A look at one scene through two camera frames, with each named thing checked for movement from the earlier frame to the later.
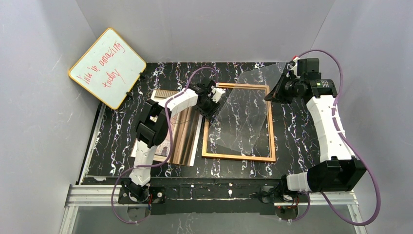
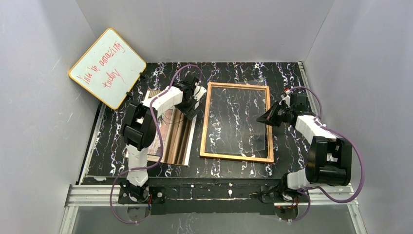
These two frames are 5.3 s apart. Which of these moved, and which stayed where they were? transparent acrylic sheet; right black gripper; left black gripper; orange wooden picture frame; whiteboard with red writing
Moved: right black gripper; left black gripper; transparent acrylic sheet
Stayed: whiteboard with red writing; orange wooden picture frame
